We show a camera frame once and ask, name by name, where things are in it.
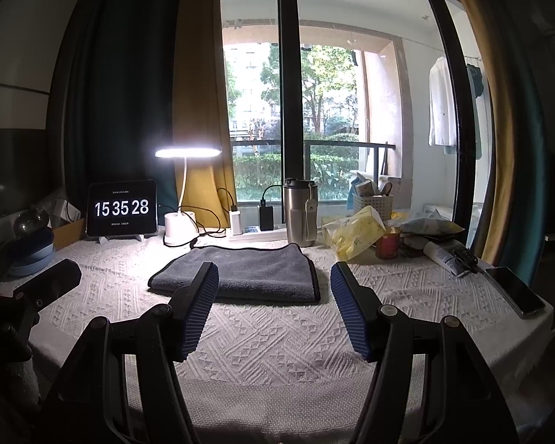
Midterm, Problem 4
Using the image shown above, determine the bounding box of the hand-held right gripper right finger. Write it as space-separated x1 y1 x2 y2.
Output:
330 261 521 444

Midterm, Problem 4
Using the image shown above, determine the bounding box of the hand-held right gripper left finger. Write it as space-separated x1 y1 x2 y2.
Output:
37 261 220 444

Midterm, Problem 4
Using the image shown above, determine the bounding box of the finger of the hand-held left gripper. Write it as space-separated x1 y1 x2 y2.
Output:
11 259 83 308

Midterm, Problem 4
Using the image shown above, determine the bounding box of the grey towel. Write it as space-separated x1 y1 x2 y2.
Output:
147 243 322 306

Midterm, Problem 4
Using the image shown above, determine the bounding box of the person's left forearm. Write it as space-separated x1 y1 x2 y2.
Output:
0 356 42 426

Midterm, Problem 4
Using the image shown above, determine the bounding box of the brown cardboard box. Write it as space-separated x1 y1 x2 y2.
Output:
51 217 86 250

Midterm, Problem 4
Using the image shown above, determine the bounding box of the glass ball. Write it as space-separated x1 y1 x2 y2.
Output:
13 208 51 236

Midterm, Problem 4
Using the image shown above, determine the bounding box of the yellow plastic packet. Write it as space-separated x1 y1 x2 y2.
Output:
322 206 389 262

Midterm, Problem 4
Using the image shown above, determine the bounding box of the white textured tablecloth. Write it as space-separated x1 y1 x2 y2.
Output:
0 235 555 444

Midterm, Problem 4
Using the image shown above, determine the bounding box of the white tablet stand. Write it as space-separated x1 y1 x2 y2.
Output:
96 233 145 244

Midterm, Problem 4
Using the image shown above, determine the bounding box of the white desk lamp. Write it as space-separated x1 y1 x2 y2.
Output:
155 146 223 247

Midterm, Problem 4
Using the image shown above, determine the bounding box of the white power strip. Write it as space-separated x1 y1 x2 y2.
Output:
226 226 287 242

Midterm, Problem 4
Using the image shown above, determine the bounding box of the black tablet with clock display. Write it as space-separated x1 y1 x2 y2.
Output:
85 179 159 238

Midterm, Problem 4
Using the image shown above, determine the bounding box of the stainless steel tumbler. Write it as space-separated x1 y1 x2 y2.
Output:
283 178 317 248

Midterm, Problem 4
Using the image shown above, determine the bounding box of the white plastic basket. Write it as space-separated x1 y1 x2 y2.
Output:
353 193 394 221

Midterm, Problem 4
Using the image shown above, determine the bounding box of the white tube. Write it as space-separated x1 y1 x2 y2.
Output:
423 240 468 278

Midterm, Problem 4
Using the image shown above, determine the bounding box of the black power bank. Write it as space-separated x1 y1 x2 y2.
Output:
258 202 275 232

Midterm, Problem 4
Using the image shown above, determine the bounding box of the crumpled snack bag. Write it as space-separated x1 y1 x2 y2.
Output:
398 210 465 236

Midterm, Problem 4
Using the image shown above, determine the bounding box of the small black device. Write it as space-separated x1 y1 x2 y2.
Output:
451 246 482 275

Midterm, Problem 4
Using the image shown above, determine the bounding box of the balcony railing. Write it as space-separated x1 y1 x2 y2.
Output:
231 139 396 186

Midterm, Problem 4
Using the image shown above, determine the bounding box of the black smartphone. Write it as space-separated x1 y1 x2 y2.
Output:
483 267 546 320

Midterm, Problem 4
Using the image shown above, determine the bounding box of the dark green curtain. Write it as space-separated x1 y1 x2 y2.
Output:
62 0 186 223

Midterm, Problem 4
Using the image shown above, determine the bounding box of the hanging white shirt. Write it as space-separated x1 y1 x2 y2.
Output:
428 55 458 149

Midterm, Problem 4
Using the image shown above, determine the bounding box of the yellow and teal curtain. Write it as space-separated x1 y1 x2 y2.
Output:
439 0 555 287

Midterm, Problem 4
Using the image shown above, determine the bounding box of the hanging teal garment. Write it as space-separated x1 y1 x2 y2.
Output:
465 62 486 100

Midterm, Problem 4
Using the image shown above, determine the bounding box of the black cable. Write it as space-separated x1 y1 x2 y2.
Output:
163 187 235 248

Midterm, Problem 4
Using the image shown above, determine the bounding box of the black window frame post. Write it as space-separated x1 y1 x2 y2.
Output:
276 0 307 181

